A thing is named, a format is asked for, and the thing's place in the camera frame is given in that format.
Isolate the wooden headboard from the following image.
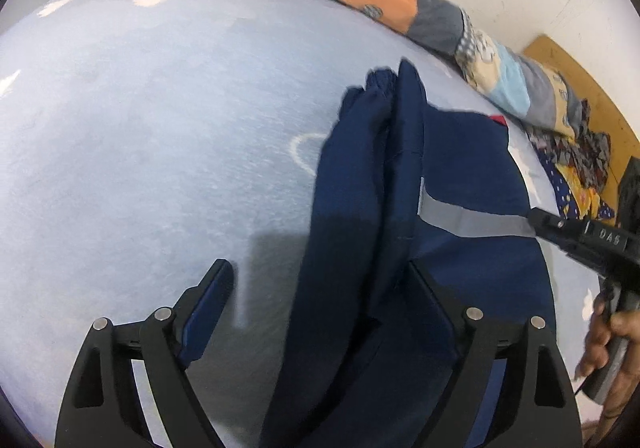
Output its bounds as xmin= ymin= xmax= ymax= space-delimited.
xmin=523 ymin=35 xmax=639 ymax=211

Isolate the right hand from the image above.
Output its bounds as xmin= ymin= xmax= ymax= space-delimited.
xmin=575 ymin=294 xmax=640 ymax=445

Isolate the navy yellow star pillow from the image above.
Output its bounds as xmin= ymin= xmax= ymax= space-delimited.
xmin=538 ymin=153 xmax=615 ymax=220

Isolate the navy blue work jacket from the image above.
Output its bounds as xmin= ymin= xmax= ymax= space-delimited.
xmin=259 ymin=61 xmax=555 ymax=447

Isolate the dark patterned crumpled garment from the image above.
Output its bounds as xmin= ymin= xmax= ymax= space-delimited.
xmin=528 ymin=99 xmax=611 ymax=193

